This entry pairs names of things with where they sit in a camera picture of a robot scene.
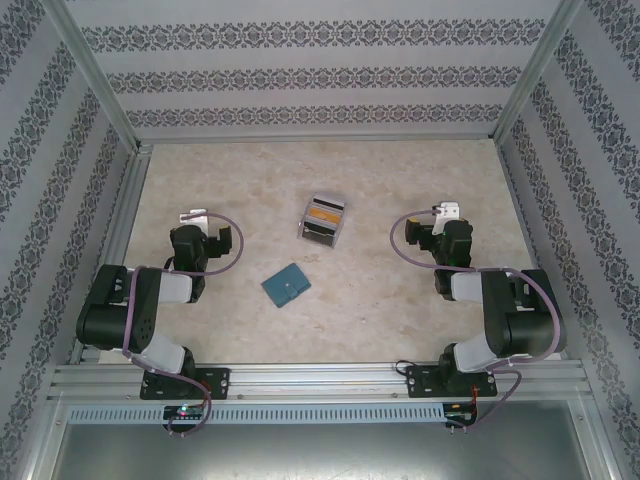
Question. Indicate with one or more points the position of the blue leather card holder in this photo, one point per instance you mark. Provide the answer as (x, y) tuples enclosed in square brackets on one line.
[(282, 287)]

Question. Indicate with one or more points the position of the white card with black stripe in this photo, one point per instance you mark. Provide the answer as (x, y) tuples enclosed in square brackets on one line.
[(327, 201)]

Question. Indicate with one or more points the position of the clear plastic card box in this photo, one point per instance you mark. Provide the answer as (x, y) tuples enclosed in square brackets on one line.
[(320, 239)]

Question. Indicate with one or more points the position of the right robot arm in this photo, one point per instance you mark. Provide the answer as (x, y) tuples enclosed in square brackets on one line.
[(525, 330)]

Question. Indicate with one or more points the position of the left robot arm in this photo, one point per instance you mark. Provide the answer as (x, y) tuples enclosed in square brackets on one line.
[(100, 320)]

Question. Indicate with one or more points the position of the red orange card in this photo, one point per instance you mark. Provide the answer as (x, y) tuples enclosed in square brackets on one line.
[(325, 216)]

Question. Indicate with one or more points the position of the grey metal sheet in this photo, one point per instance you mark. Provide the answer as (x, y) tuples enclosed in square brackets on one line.
[(320, 455)]

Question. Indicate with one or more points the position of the aluminium side rail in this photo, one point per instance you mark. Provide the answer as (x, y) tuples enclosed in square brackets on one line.
[(127, 200), (520, 200)]

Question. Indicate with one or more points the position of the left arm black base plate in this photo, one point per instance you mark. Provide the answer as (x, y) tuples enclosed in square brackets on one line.
[(217, 382)]

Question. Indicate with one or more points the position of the aluminium frame beam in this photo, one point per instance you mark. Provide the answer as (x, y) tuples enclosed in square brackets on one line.
[(315, 137)]

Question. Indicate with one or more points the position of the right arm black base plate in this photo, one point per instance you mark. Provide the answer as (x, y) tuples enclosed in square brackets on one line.
[(420, 382)]

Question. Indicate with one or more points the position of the aluminium mounting rail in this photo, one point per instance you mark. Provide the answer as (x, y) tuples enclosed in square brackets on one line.
[(320, 380)]

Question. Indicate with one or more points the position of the aluminium frame post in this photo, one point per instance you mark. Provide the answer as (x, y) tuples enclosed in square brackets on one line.
[(531, 80), (98, 80)]

